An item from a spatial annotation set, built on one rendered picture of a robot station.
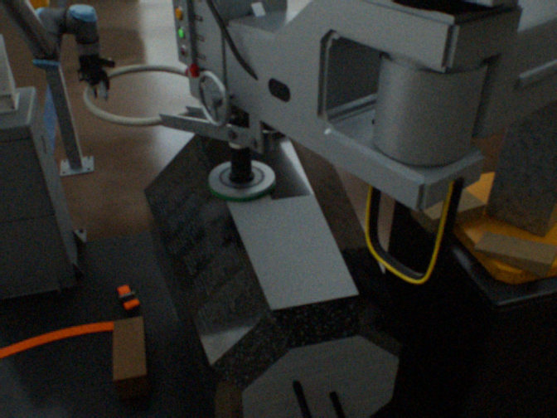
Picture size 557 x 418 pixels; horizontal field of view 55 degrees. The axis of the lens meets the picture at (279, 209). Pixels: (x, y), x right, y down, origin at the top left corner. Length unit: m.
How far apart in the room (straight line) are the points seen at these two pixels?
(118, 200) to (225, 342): 2.00
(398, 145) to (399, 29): 0.21
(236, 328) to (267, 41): 0.70
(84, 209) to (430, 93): 2.55
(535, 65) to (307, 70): 0.46
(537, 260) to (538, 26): 0.68
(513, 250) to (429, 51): 0.84
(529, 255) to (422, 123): 0.72
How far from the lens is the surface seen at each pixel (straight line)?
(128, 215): 3.14
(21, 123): 2.31
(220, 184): 1.72
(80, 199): 3.36
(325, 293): 1.36
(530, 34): 1.16
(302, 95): 1.20
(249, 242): 1.51
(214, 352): 1.43
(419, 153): 1.04
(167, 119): 1.97
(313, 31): 1.14
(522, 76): 1.18
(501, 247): 1.65
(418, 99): 1.00
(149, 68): 2.43
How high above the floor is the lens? 1.76
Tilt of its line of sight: 35 degrees down
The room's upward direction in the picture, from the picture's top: straight up
